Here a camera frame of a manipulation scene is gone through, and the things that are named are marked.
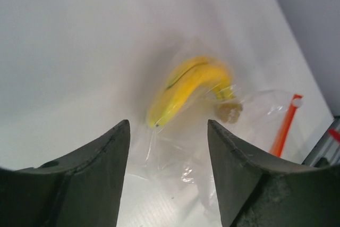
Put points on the aluminium frame rail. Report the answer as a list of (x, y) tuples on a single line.
[(326, 151)]

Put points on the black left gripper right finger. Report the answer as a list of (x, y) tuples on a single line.
[(255, 188)]

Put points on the clear zip top bag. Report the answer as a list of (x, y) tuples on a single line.
[(199, 101)]

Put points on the yellow fake banana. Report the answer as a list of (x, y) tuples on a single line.
[(197, 72)]

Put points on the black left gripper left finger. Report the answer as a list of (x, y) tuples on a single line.
[(81, 188)]

